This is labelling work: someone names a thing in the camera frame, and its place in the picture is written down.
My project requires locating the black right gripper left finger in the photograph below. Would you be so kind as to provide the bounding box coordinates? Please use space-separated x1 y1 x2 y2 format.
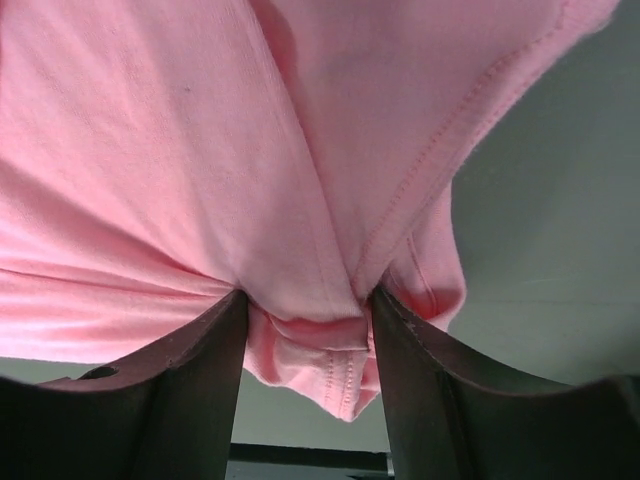
1 291 248 479

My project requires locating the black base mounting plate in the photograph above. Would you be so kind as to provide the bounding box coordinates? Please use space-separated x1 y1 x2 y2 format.
225 443 395 480

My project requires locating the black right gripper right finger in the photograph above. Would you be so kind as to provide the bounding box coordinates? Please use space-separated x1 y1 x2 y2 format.
370 288 639 479

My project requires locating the pink t shirt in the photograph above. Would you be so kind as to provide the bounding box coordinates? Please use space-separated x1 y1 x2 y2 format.
1 1 616 422

